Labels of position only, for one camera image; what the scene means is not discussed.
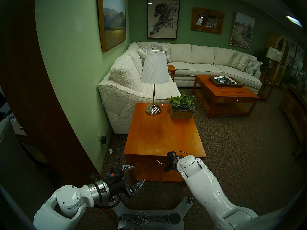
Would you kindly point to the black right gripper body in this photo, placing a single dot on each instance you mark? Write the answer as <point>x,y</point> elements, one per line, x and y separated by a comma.
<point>172,163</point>

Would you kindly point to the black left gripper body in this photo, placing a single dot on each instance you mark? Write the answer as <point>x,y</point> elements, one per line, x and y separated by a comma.
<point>117,183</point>

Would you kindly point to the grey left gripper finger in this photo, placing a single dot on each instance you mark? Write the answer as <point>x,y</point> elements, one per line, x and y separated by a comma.
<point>138,186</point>
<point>127,168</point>

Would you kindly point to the orange wooden end table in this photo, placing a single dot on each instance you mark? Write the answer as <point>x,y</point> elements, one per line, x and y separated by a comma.
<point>163,133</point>

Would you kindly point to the black power adapter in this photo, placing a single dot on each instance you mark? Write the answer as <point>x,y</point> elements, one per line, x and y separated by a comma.
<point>103,139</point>

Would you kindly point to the succulent plants in box planter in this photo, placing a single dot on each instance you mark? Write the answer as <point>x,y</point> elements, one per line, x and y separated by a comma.
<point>182,105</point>

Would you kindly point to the orange wooden coffee table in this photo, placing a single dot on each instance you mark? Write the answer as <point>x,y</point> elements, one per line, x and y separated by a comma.
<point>223,93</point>

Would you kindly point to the small wooden side table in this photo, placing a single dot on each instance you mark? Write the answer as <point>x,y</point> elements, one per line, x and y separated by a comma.
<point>171,68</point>

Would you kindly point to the dark hardcover book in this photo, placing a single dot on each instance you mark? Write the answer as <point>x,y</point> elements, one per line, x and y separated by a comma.
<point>223,81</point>

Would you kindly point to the white shade chrome table lamp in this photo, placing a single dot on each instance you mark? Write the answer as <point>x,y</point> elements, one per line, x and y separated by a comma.
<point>155,66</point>

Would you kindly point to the dark wooden serving tray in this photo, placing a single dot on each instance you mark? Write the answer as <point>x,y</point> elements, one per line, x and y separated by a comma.
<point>237,85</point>

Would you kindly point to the grey patchwork throw pillow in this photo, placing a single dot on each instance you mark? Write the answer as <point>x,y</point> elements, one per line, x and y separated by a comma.
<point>168,52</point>
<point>142,54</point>
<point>253,67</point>

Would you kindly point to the cream sectional sofa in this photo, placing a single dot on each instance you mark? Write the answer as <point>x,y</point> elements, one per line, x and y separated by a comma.
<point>201,54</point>

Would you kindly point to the striped beige throw pillow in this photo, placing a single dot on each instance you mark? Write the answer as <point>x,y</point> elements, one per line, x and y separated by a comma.
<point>239,61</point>
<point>146,47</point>

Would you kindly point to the dark wooden end table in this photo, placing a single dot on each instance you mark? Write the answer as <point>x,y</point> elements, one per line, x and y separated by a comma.
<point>268,83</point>

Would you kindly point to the dark brown wooden door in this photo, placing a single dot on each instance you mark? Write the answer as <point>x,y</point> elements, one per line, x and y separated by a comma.
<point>28,88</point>

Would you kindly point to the light wooden sideboard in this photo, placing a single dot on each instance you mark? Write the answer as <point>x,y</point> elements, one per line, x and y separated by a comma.
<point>295,109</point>

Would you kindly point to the tall leafy floor plant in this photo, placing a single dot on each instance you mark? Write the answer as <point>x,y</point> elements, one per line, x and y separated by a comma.
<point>261,58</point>

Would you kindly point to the black framed horse artwork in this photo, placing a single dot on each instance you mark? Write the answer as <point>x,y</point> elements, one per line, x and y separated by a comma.
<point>163,18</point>

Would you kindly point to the framed mountain landscape painting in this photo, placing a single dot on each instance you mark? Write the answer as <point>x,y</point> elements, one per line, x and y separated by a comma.
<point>114,21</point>

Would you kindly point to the lamp with wrapped shade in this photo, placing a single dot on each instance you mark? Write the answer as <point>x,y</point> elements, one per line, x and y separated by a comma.
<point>274,54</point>

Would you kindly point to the framed tree path painting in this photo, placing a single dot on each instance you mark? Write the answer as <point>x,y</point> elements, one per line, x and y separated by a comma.
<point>242,30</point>

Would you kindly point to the potted green plant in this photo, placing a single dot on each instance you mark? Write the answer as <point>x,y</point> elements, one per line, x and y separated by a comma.
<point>302,79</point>

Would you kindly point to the arched light wood cabinet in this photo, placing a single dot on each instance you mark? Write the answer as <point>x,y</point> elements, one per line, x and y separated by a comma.
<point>284,52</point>

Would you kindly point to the framed palm tree picture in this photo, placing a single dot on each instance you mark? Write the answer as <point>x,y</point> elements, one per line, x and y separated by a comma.
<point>292,52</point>
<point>299,58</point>

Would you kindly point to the fluorescent ceiling light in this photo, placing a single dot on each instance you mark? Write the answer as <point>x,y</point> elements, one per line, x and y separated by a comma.
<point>293,20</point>

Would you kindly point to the grey robot base frame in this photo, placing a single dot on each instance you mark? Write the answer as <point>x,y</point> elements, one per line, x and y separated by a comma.
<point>156,217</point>

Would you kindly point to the beige wall outlet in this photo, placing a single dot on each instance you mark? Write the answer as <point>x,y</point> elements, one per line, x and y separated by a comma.
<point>99,136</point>

